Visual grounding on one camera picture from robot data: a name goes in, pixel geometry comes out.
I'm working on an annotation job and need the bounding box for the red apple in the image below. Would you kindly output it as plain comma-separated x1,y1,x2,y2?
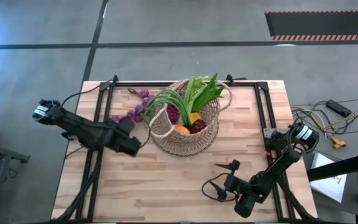
190,119,208,134

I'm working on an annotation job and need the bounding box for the woven straw basket with handles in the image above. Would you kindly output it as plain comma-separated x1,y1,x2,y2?
149,77,233,154

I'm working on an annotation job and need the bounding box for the round woven placemat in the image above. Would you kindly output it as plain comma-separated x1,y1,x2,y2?
150,93,221,157

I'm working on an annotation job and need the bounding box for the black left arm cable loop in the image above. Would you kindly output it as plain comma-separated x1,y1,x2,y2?
140,116,152,150

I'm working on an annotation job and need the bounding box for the purple grape bunch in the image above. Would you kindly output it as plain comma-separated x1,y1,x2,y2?
165,104,180,125

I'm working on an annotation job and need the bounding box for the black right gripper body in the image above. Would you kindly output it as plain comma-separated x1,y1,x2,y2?
218,169,250,202

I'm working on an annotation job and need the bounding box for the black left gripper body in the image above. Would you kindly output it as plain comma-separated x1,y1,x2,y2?
106,126,136,153

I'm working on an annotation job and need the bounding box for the black power cable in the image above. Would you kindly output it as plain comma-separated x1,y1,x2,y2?
61,79,115,107

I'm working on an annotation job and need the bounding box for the yellow cable connector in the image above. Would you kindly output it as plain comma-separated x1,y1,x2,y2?
331,138,347,149

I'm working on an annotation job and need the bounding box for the black power brick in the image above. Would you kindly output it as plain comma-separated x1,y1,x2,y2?
325,99,353,118

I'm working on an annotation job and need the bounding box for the orange fruit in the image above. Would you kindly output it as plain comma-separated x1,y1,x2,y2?
173,123,191,135

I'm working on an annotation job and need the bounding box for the braided red onion bunch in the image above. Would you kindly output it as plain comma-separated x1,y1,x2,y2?
110,88,155,124

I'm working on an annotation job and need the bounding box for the white paper sheet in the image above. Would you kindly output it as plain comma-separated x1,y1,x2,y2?
309,152,348,204

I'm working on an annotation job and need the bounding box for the dark green leafy vegetable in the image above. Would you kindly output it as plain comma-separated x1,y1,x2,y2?
191,73,226,113

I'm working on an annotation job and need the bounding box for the yellow bell pepper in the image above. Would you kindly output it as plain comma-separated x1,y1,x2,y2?
188,111,202,125

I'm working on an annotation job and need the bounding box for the black aluminium table frame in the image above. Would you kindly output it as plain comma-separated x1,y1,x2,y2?
50,74,319,224

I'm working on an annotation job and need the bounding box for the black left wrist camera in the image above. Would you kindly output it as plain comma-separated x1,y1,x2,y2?
118,116,135,133

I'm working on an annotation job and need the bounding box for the bundle of cables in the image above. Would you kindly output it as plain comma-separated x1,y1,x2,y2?
290,105,358,141

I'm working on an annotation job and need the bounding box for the green onion bunch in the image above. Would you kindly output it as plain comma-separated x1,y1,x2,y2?
143,88,192,125

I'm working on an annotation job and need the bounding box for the black metal bar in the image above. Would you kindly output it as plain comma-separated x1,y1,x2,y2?
306,151,358,182

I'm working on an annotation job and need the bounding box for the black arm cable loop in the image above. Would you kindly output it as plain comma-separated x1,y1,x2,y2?
140,116,152,150
201,172,239,203

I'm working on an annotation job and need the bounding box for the black hazard-striped floor mat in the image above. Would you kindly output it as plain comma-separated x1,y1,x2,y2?
264,11,358,41

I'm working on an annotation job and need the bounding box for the black right arm cable loop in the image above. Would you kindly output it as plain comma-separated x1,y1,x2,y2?
201,172,239,203

